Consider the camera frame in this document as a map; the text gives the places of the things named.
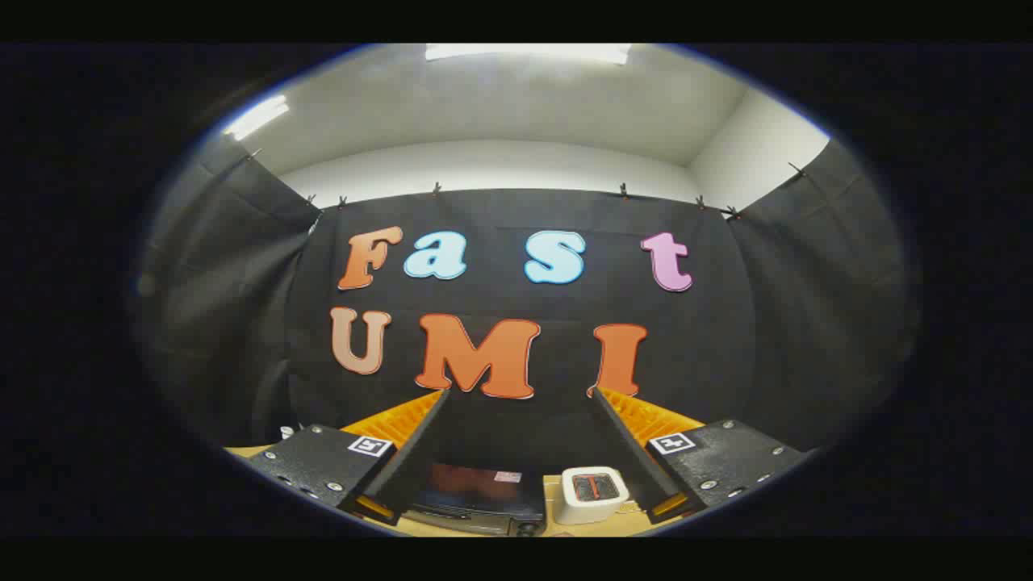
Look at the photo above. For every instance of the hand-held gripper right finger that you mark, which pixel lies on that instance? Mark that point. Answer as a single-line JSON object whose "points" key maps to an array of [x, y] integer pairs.
{"points": [[633, 460]]}

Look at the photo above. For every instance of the black toaster oven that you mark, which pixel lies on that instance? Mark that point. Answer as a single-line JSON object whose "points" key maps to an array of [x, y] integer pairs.
{"points": [[476, 488]]}

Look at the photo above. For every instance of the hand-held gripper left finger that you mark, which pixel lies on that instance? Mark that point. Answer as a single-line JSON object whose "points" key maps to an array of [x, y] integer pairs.
{"points": [[416, 452]]}

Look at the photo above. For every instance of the long ceiling light panel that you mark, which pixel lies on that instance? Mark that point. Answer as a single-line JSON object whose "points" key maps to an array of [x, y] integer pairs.
{"points": [[257, 117]]}

